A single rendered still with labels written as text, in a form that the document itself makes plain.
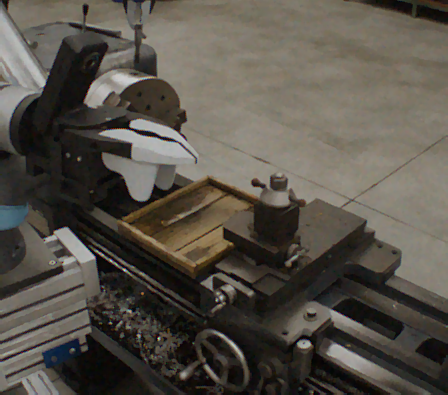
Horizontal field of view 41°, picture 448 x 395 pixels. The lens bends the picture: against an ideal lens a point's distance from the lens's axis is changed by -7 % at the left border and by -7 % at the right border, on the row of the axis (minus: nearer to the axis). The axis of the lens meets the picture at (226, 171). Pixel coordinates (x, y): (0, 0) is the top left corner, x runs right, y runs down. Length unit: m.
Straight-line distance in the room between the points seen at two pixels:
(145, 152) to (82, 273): 0.70
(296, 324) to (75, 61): 0.93
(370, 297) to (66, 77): 1.12
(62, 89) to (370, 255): 1.14
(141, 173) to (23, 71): 0.34
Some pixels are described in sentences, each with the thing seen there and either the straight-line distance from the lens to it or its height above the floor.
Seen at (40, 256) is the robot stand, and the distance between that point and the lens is 1.18.
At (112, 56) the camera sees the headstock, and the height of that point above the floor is 1.25.
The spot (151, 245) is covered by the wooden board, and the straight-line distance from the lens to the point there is 1.65.
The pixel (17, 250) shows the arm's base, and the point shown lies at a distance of 1.17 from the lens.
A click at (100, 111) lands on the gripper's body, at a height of 1.59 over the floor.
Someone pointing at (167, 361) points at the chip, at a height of 0.58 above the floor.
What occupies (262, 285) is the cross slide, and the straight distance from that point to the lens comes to 1.40.
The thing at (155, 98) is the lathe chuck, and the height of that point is 1.16.
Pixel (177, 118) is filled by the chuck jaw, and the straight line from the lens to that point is 1.81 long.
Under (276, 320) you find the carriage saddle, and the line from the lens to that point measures 1.39.
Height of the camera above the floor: 1.83
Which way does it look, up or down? 28 degrees down
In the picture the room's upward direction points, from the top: straight up
